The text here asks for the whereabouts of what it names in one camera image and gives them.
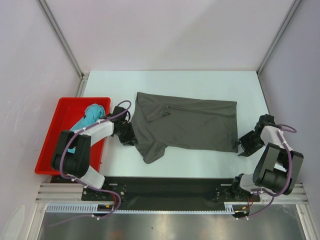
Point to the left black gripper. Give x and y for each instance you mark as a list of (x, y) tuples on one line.
[(126, 141)]

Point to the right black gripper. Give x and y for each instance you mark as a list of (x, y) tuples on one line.
[(248, 150)]

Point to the dark grey t-shirt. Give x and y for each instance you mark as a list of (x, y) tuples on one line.
[(162, 121)]

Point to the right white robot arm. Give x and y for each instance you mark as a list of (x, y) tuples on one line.
[(278, 168)]

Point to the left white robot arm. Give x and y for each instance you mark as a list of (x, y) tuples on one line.
[(72, 153)]

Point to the teal t-shirt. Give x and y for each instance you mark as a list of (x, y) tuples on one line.
[(91, 115)]

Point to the red plastic bin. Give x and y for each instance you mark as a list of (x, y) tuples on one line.
[(68, 112)]

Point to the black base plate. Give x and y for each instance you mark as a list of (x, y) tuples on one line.
[(169, 194)]

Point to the grey slotted cable duct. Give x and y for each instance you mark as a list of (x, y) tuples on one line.
[(95, 208)]

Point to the aluminium frame rail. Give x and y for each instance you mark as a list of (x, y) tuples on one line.
[(72, 193)]

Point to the left aluminium corner post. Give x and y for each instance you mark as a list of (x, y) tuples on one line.
[(53, 23)]

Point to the aluminium corner post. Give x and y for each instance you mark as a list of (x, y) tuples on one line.
[(279, 35), (53, 23)]

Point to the right aluminium corner post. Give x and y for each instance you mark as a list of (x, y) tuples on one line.
[(279, 35)]

